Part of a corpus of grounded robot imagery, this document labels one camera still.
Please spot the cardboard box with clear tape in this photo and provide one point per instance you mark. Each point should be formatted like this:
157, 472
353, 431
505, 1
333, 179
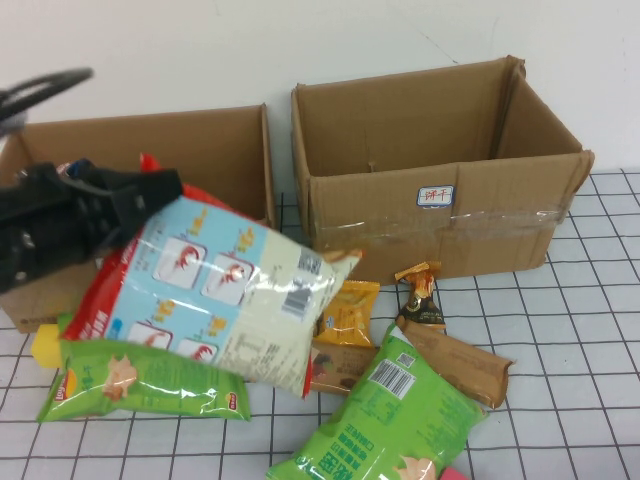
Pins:
500, 240

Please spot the brown chocolate bar packet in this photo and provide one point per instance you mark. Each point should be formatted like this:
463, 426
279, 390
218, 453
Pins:
335, 372

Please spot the plain brown snack packet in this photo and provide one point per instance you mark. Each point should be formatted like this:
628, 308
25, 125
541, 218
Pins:
465, 367

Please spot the white black grid tablecloth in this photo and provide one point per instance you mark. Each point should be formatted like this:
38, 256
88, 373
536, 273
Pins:
575, 425

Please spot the dark brown gold candy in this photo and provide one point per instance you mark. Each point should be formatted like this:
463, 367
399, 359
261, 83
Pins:
422, 305

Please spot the pink object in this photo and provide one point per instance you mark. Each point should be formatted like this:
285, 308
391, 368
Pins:
452, 474

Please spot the small yellow snack packet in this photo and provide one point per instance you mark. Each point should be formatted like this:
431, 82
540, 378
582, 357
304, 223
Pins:
350, 312

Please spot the cardboard box with F2 print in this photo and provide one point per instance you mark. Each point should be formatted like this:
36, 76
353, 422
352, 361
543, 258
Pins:
225, 150

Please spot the green chip bag showing logo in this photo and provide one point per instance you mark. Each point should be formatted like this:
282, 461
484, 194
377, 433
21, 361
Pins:
150, 392

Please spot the red prawn cracker bag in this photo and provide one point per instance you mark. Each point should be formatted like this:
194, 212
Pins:
225, 300

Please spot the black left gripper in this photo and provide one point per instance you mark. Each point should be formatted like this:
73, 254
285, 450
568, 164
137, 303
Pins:
60, 225

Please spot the green chip bag showing barcode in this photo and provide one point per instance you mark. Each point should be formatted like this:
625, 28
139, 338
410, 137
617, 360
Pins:
400, 425

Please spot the yellow sponge cube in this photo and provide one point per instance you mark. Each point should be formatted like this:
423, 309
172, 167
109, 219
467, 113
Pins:
46, 347

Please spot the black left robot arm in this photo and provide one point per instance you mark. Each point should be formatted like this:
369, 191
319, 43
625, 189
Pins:
7, 240

